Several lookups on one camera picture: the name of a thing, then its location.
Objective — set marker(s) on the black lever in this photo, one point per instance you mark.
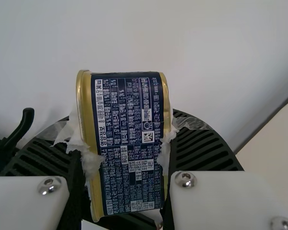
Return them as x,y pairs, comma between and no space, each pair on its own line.
24,122

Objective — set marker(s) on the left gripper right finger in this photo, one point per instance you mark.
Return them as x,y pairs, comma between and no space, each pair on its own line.
218,198

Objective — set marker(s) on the rectangular tin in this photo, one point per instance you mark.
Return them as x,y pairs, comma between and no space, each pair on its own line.
127,134

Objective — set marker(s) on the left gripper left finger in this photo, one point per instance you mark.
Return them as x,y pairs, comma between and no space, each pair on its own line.
33,196

